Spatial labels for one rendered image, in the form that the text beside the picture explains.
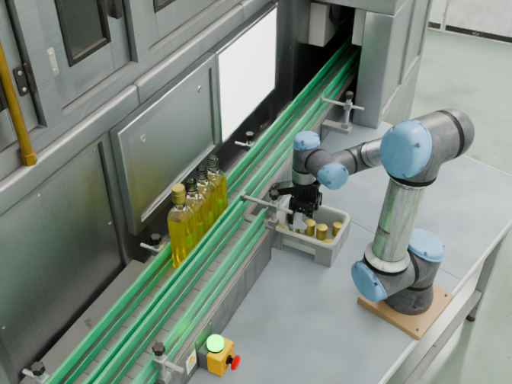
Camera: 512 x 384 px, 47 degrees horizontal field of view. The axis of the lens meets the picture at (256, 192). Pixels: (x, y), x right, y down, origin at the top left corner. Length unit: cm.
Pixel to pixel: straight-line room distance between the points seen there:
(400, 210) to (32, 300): 87
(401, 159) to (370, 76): 113
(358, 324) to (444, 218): 57
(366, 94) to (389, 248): 106
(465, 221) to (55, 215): 135
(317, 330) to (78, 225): 71
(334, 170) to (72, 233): 70
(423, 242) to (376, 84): 93
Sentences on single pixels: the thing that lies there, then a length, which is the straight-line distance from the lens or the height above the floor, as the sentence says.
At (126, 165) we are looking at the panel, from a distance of 152.
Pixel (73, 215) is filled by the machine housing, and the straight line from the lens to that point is 148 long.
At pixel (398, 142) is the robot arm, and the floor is 139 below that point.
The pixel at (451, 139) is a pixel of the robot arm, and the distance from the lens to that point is 134.
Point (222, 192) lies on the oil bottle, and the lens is 170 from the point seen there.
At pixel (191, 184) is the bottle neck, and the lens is 156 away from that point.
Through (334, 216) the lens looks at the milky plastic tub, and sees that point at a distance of 195.
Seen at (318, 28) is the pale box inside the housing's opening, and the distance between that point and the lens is 254.
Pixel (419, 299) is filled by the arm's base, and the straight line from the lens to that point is 175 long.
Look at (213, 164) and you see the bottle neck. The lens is 164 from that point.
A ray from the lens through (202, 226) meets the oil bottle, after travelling 165.
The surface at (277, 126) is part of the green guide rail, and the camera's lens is 213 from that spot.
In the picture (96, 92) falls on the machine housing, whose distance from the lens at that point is 141.
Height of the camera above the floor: 211
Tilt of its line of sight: 40 degrees down
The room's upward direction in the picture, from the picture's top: straight up
